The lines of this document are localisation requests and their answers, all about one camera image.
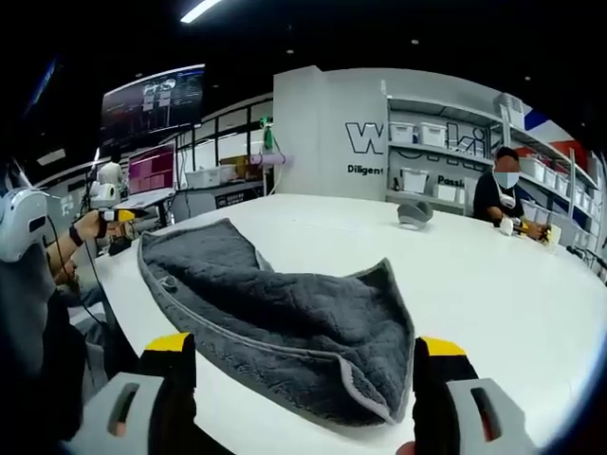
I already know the grey standing desk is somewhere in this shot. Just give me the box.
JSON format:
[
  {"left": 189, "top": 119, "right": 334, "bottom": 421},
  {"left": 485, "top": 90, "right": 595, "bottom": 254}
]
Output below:
[{"left": 120, "top": 189, "right": 176, "bottom": 224}]

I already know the cardboard box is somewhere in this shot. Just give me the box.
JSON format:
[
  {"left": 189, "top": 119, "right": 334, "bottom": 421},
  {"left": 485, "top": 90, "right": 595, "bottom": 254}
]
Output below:
[{"left": 220, "top": 158, "right": 250, "bottom": 179}]

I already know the person's torso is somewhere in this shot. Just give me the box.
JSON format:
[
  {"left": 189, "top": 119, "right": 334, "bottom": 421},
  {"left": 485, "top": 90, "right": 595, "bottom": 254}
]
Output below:
[{"left": 0, "top": 255, "right": 86, "bottom": 442}]

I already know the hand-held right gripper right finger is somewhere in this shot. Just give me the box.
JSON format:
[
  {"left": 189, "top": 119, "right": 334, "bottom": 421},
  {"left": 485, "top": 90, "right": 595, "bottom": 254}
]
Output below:
[{"left": 411, "top": 335, "right": 540, "bottom": 455}]

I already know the ceiling light strip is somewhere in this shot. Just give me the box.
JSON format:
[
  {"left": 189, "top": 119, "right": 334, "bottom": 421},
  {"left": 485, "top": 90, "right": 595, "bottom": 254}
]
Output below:
[{"left": 179, "top": 0, "right": 224, "bottom": 24}]

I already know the white wearable device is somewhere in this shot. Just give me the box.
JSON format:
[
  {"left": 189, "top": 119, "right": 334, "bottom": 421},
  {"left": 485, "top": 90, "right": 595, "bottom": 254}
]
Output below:
[{"left": 0, "top": 186, "right": 49, "bottom": 264}]

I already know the row of white storage bins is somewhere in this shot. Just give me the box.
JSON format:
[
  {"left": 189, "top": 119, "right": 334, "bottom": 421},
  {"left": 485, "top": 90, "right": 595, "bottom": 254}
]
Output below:
[{"left": 388, "top": 92, "right": 598, "bottom": 224}]

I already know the small grey cloth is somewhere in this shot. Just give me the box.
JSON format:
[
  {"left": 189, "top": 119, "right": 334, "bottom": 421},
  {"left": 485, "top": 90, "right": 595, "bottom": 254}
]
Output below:
[{"left": 396, "top": 200, "right": 435, "bottom": 231}]

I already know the white box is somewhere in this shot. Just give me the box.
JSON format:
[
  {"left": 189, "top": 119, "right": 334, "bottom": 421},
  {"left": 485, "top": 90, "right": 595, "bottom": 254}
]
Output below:
[{"left": 184, "top": 165, "right": 236, "bottom": 189}]

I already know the large wall monitor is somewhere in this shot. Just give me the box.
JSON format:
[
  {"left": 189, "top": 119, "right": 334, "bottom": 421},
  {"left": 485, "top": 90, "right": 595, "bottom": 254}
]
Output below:
[{"left": 99, "top": 64, "right": 207, "bottom": 143}]

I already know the laptop with pink screen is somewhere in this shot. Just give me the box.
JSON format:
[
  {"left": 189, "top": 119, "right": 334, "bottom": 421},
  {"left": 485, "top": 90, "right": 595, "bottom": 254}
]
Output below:
[{"left": 126, "top": 142, "right": 177, "bottom": 196}]

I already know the dark low counter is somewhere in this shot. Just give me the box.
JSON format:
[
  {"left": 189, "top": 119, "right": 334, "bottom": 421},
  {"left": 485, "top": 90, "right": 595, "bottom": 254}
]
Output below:
[{"left": 173, "top": 182, "right": 265, "bottom": 222}]

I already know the lilac roll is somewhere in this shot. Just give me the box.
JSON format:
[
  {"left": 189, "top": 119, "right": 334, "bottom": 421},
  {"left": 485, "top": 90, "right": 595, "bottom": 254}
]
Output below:
[{"left": 249, "top": 152, "right": 295, "bottom": 167}]

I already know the grey shelving rack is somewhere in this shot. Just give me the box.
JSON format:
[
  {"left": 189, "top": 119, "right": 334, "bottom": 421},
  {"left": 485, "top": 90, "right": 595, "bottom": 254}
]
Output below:
[{"left": 381, "top": 80, "right": 601, "bottom": 224}]

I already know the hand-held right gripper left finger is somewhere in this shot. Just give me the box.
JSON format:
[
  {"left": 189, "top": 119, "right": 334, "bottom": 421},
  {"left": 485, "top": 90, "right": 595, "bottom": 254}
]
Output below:
[{"left": 61, "top": 331, "right": 198, "bottom": 455}]

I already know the person's left hand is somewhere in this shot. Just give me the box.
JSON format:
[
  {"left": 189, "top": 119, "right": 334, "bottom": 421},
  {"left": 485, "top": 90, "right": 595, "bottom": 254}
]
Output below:
[{"left": 78, "top": 210, "right": 115, "bottom": 241}]

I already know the white table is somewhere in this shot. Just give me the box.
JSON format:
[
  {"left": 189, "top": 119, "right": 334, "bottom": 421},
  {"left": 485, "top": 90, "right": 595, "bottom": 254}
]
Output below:
[{"left": 92, "top": 191, "right": 607, "bottom": 455}]

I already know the grey towel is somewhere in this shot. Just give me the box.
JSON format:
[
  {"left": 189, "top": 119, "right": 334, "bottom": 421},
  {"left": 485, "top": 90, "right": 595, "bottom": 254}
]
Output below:
[{"left": 137, "top": 217, "right": 416, "bottom": 427}]

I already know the black cable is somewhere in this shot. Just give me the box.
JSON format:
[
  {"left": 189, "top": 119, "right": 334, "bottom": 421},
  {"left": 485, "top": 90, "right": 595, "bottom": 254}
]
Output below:
[{"left": 45, "top": 215, "right": 108, "bottom": 328}]

